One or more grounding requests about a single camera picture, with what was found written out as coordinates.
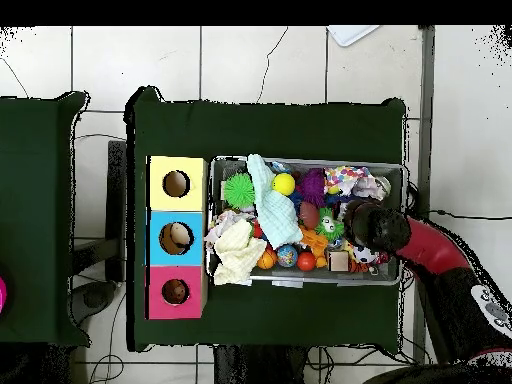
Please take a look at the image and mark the green spiky ball with eyes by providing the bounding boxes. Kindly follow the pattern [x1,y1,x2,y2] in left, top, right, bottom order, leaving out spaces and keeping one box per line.
[314,207,346,242]

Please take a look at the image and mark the thin floor cable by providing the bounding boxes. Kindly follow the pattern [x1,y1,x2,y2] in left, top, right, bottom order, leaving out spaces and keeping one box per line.
[255,26,290,104]

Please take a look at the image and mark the mint green waffle cloth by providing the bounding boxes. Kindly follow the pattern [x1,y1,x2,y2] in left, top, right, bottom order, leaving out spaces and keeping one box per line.
[246,153,304,250]

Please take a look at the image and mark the multicoloured patterned cloth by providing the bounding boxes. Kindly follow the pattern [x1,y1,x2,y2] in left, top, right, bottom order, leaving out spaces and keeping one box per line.
[323,165,391,201]

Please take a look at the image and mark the clear mesh bin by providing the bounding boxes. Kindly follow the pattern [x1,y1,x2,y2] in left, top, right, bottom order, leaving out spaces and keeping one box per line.
[204,156,407,288]

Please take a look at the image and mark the white flat board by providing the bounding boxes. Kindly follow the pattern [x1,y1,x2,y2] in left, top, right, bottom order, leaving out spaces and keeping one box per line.
[326,25,381,48]

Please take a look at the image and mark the grey metal rail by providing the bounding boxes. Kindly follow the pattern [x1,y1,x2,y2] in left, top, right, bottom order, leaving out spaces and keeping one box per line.
[411,25,436,365]

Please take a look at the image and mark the black cable with connector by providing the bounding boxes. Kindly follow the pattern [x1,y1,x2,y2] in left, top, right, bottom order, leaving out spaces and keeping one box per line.
[419,207,512,221]

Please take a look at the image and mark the smooth yellow ball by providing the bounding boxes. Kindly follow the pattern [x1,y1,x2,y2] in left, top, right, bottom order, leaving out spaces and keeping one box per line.
[271,172,297,197]

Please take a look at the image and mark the dark green tablecloth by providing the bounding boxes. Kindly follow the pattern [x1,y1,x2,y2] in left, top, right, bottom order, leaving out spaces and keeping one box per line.
[125,85,408,353]

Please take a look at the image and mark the cream waffle cloth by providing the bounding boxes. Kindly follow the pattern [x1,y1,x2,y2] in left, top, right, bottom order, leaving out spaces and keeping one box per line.
[213,219,267,287]

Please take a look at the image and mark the smooth orange ball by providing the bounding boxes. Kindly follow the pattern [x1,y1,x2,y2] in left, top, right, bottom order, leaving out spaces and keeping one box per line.
[296,251,318,272]

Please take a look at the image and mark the grey round base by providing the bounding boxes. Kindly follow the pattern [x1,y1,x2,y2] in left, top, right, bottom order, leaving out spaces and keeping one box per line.
[70,280,118,326]

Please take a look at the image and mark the wooden cube block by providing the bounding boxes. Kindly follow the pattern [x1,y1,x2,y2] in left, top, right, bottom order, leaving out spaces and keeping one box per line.
[327,249,350,272]

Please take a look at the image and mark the plain green spiky ball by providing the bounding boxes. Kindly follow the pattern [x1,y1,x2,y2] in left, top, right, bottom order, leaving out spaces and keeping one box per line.
[222,172,256,210]

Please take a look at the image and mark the wooden box with three holes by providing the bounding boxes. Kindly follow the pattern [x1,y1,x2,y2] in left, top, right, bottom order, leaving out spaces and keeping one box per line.
[143,155,209,320]

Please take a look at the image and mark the brown toy football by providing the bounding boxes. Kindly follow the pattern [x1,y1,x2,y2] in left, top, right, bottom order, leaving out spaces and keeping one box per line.
[298,200,321,231]

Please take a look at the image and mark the purple spiky toy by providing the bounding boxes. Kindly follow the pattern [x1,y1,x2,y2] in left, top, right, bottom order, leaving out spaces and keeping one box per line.
[298,168,327,208]

